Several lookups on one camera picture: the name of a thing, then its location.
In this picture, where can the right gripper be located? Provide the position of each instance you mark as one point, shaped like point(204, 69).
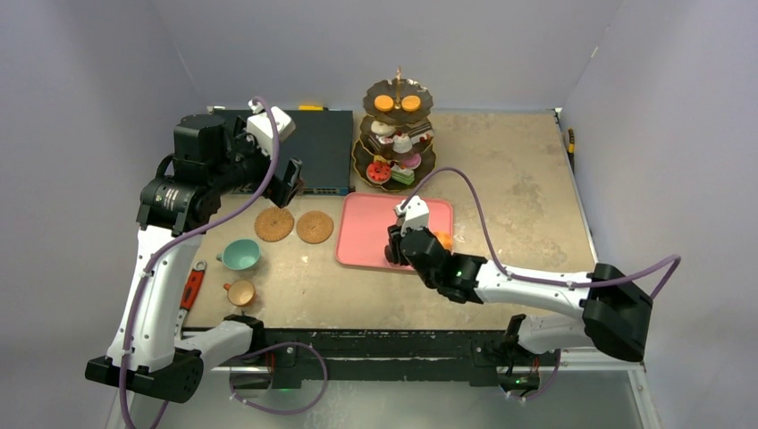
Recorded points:
point(400, 244)

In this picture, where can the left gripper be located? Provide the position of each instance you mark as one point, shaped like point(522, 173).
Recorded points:
point(281, 189)

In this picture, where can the golden bread bun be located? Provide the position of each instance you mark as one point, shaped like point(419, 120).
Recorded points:
point(445, 239)

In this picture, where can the black chocolate cookie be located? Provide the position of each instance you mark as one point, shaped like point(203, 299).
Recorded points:
point(388, 254)

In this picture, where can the pink serving tray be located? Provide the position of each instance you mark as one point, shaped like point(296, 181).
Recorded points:
point(362, 233)

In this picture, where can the layered chocolate cake bar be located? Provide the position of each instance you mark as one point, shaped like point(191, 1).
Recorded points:
point(380, 145)

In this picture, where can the silver cupcake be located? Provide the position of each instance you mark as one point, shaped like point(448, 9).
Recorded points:
point(402, 143)

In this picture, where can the yellow cracker biscuit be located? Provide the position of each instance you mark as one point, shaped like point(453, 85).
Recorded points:
point(384, 103)
point(411, 103)

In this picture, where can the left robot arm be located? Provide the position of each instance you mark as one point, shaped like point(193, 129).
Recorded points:
point(210, 158)

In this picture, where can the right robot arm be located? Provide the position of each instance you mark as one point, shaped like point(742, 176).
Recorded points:
point(603, 308)

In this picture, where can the woven rattan coaster right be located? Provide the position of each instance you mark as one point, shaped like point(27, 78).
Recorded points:
point(314, 227)

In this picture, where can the woven rattan coaster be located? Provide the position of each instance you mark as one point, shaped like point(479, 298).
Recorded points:
point(314, 227)
point(274, 224)

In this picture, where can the woven rattan coaster left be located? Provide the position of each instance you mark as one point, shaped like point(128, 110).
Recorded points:
point(274, 224)

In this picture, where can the green matcha cake bar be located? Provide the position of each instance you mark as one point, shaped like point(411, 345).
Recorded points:
point(402, 175)

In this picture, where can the yellow marker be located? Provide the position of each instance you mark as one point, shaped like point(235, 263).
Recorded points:
point(311, 108)

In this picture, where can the teal teacup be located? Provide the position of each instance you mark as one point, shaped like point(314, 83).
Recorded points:
point(240, 255)

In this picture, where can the white chocolate drizzled donut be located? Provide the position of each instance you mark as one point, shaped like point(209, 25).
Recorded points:
point(382, 129)

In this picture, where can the three-tier dark cake stand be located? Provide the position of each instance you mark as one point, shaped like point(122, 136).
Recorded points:
point(397, 87)

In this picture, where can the chocolate cake slice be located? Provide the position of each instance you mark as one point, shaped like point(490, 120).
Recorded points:
point(422, 133)

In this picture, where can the copper teacup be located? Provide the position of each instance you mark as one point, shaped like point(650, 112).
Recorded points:
point(241, 293)

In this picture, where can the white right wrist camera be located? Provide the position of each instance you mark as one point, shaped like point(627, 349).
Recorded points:
point(412, 215)

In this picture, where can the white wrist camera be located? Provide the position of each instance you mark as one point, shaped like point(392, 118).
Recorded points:
point(259, 130)
point(412, 215)

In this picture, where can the blue network switch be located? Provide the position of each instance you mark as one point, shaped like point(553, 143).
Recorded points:
point(322, 141)

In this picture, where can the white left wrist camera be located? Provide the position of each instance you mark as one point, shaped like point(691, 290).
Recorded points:
point(259, 130)

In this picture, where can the red handled tool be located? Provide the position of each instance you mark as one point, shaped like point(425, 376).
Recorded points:
point(192, 285)

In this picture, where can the yellow black tool on wall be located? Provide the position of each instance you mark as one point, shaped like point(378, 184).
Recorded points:
point(571, 141)

